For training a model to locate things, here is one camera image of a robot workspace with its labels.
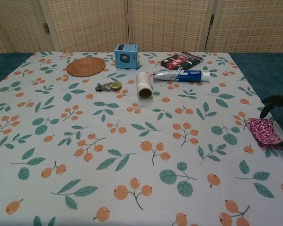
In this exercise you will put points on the correction tape dispenser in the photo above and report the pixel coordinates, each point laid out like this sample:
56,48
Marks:
109,86

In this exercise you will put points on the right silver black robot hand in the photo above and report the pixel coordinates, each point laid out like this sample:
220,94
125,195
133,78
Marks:
279,101

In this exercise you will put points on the bamboo folding screen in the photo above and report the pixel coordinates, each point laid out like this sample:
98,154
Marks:
155,23

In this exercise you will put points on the cardboard paper roll tube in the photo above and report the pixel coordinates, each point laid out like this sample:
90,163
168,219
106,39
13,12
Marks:
143,84

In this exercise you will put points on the white blue toothpaste tube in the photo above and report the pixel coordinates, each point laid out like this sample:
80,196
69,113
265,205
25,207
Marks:
181,75

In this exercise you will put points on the round woven rattan coaster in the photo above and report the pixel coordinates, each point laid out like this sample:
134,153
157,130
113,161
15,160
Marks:
85,67

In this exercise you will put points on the red black floral pouch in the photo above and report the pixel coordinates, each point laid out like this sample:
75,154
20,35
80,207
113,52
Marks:
181,60

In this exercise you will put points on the light blue cardboard box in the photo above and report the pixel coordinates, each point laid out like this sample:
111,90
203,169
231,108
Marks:
126,57

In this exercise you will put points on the floral orange-berry tablecloth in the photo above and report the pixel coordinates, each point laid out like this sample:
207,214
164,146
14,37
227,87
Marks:
108,153

